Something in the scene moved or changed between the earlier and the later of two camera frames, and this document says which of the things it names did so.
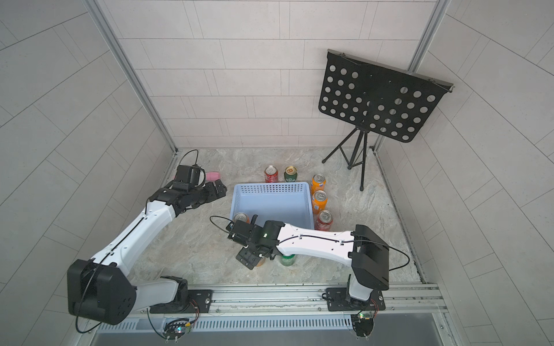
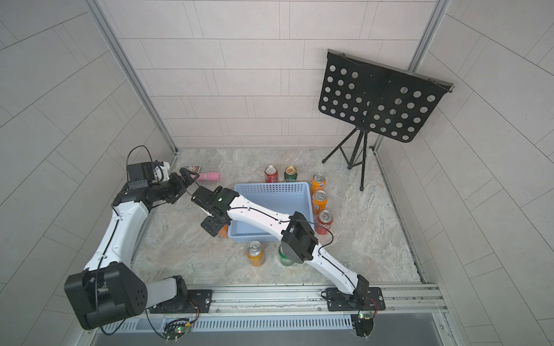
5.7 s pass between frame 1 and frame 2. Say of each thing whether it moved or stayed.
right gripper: moved
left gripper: moved
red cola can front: stayed
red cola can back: stayed
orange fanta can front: stayed
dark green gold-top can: stayed
